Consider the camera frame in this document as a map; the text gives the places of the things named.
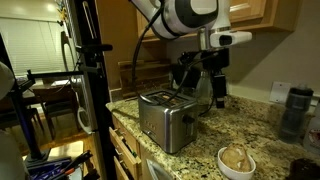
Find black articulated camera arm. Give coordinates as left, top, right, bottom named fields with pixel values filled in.
left=25, top=64, right=103, bottom=81

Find blue tool tray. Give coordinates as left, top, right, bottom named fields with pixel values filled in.
left=27, top=155, right=84, bottom=180

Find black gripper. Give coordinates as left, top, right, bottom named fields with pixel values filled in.
left=199, top=47, right=231, bottom=110

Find wooden counter drawer unit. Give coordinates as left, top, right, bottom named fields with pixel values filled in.
left=108, top=114, right=149, bottom=180

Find dark grey sports bottle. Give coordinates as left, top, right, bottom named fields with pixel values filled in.
left=278, top=82, right=315, bottom=145

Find stainless dishwasher panel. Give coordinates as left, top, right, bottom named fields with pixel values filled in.
left=145, top=158, right=176, bottom=180

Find dark wooden cutting board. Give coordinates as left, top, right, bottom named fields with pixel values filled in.
left=117, top=59, right=173, bottom=100

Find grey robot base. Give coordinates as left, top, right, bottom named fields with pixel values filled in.
left=0, top=129, right=29, bottom=180

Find black coffee maker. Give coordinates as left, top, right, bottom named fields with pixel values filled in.
left=170, top=58, right=216, bottom=90

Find white window blinds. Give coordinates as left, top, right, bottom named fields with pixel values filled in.
left=0, top=16, right=78, bottom=77

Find white ceramic bowl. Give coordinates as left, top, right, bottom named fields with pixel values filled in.
left=216, top=146, right=257, bottom=180

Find black tripod stand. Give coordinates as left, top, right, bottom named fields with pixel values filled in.
left=0, top=33, right=53, bottom=168

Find dark wooden chair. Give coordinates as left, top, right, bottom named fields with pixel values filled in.
left=41, top=99, right=82, bottom=141

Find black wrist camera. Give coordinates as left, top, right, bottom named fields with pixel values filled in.
left=176, top=50, right=202, bottom=69

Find white switch plate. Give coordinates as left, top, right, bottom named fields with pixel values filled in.
left=268, top=80, right=292, bottom=105

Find white oval ring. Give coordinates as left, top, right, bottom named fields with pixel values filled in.
left=76, top=105, right=97, bottom=136

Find white sports bottle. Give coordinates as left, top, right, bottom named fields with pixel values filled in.
left=302, top=99, right=320, bottom=157

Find black vertical stand frame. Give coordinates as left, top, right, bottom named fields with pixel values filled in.
left=70, top=0, right=118, bottom=180

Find round ceiling light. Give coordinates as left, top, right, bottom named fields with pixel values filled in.
left=44, top=2, right=58, bottom=14

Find yellow wall decoration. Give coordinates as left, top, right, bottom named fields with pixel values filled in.
left=55, top=1, right=69, bottom=24

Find light wooden wall cabinet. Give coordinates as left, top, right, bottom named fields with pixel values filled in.
left=134, top=0, right=304, bottom=43

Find toasted bread slice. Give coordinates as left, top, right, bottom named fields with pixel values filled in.
left=220, top=142, right=253, bottom=174
left=159, top=93, right=175, bottom=102

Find silver two slot toaster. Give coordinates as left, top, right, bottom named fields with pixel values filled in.
left=137, top=87, right=200, bottom=155

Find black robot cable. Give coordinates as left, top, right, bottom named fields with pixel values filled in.
left=130, top=0, right=221, bottom=106

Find black handled pliers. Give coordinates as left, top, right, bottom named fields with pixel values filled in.
left=54, top=149, right=101, bottom=180

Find black stereo camera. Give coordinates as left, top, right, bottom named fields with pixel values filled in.
left=75, top=43, right=114, bottom=55

